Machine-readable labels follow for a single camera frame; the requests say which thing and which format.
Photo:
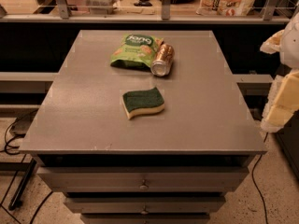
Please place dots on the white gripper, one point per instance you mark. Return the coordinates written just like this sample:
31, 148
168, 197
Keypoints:
291, 46

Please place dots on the green and yellow sponge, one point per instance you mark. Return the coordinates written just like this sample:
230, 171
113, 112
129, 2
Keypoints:
147, 102

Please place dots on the copper drink can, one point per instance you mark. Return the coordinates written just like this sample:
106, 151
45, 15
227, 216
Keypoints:
162, 63

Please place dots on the green snack bag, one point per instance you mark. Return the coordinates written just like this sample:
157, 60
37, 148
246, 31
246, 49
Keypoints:
136, 51

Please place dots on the grey drawer cabinet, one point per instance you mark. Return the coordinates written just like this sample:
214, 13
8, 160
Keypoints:
205, 123

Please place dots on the drawer with knob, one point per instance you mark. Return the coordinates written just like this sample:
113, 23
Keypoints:
143, 179
144, 205

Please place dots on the top drawer with knob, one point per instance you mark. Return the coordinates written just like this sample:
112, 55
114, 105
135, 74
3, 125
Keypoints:
143, 179

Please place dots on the black metal floor stand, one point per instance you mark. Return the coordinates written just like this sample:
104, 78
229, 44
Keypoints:
27, 168

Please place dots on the metal railing frame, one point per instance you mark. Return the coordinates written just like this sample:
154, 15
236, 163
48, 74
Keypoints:
129, 11

